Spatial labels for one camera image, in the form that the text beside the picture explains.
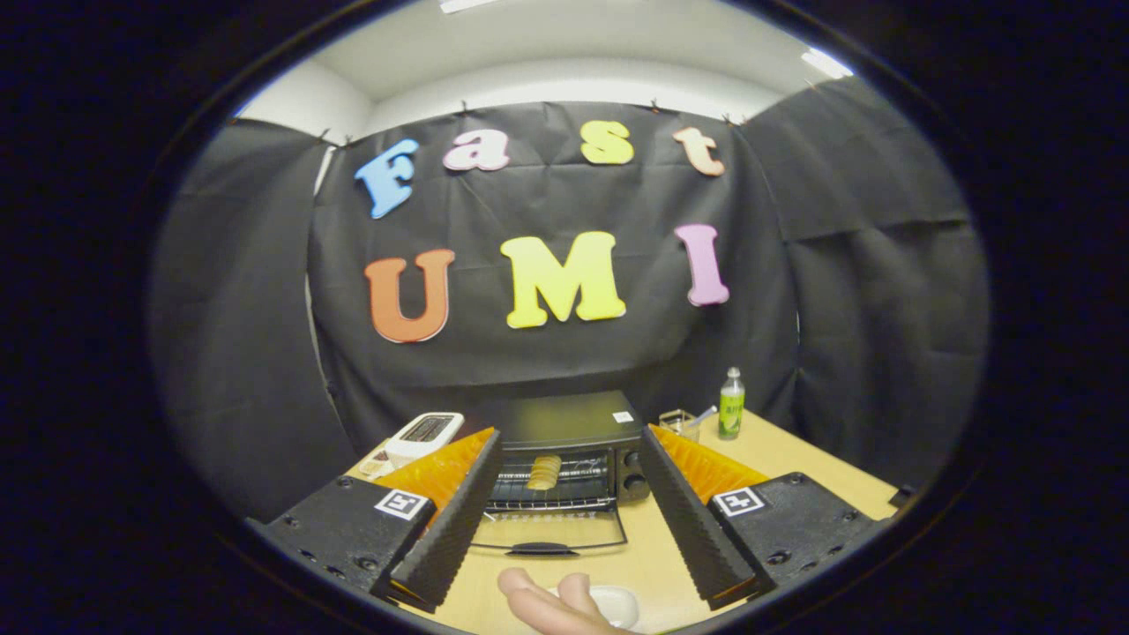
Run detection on small ceiling light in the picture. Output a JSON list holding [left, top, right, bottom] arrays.
[[801, 48, 855, 80]]

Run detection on green drink bottle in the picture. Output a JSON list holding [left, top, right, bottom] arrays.
[[717, 367, 746, 441]]

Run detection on white plate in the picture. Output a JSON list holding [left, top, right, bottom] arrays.
[[547, 586, 639, 631]]

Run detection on black toaster oven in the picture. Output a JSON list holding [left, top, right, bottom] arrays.
[[467, 391, 652, 557]]

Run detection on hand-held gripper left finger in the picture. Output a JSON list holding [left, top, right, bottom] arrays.
[[256, 429, 504, 614]]

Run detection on white toaster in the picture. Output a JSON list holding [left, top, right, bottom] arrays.
[[385, 412, 465, 468]]

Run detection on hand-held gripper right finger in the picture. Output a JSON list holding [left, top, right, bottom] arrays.
[[639, 425, 883, 611]]

